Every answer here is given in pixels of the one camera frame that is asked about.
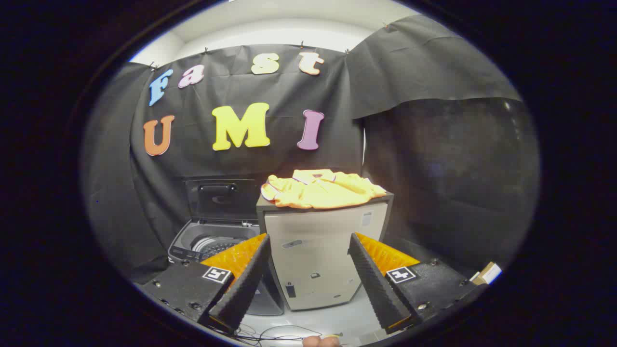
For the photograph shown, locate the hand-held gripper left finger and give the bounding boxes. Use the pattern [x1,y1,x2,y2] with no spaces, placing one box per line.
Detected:
[140,233,271,335]

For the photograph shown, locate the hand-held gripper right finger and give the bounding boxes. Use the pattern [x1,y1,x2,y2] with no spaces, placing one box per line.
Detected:
[348,232,483,334]

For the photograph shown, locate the grey washing machine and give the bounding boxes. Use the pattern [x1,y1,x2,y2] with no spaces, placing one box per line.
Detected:
[168,219,285,316]

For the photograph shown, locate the orange polo shirt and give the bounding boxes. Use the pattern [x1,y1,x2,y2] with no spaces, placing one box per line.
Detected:
[260,169,388,210]

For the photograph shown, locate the beige cabinet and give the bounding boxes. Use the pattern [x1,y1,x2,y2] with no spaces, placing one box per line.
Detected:
[255,190,394,311]

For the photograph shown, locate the small cardboard box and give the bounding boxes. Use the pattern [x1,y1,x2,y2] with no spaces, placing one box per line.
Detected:
[470,262,503,286]

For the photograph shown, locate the black backdrop cloth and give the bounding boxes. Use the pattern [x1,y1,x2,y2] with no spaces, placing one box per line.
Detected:
[81,14,540,285]

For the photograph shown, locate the thin black cables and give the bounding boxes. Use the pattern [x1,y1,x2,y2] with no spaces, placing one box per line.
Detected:
[207,323,343,346]

